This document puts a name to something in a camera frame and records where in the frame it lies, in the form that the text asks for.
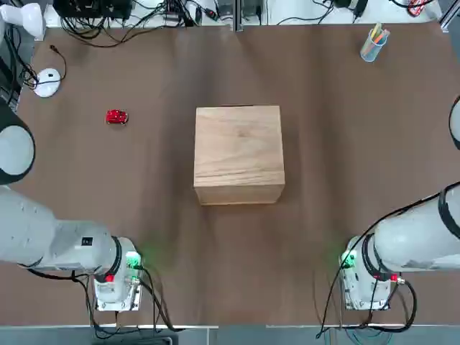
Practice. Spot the white desk lamp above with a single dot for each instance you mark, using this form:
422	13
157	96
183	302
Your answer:
48	86

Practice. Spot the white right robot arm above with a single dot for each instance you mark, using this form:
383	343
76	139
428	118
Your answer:
413	230

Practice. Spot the translucent pale blue pen cup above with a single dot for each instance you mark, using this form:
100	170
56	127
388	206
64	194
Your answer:
368	54

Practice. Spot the small black adapter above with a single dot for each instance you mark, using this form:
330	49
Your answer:
360	7

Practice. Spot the aluminium frame post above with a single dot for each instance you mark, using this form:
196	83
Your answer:
237	18
447	21

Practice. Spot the black flat device box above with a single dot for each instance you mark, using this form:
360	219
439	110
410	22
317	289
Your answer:
90	7

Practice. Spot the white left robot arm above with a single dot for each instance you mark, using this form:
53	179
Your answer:
28	223

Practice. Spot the wooden cabinet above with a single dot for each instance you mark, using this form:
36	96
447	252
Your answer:
239	151

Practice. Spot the yellow highlighter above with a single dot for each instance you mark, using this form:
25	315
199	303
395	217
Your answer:
376	30

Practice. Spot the orange highlighter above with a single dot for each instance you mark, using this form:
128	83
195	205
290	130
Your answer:
379	39

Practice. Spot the red toy car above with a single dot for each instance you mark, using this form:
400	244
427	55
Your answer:
116	116

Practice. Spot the small red box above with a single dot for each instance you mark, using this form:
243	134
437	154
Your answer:
417	7

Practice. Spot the black power supply box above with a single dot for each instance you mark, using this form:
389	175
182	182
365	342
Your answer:
226	7

